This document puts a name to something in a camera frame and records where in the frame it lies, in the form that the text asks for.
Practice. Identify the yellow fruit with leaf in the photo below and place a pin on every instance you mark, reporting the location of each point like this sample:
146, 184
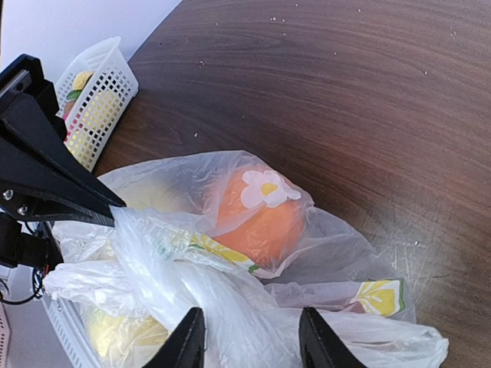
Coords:
79, 84

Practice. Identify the orange fruit in bag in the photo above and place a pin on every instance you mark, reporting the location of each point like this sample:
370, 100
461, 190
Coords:
261, 214

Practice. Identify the clear plastic bag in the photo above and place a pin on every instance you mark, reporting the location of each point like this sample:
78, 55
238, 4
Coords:
160, 264

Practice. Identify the yellow fruit back right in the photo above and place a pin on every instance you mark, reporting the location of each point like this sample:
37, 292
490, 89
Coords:
90, 130

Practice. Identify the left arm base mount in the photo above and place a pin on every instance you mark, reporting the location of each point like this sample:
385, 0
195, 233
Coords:
35, 249

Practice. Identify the aluminium front rail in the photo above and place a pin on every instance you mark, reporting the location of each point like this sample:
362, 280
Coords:
46, 333

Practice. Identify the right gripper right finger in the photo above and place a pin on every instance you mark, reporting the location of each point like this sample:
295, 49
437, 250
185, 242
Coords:
320, 346

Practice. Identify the white plastic basket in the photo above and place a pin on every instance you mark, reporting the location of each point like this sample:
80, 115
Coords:
93, 94

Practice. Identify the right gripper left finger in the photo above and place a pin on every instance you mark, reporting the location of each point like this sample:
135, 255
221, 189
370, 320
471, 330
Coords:
185, 347

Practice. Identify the yellow fruit in bag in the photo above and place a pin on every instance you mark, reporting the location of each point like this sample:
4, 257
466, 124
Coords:
123, 341

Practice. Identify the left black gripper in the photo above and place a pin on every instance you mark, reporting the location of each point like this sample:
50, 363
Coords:
33, 151

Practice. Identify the pale fruit in bag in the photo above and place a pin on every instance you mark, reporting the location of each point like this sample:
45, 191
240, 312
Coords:
152, 194

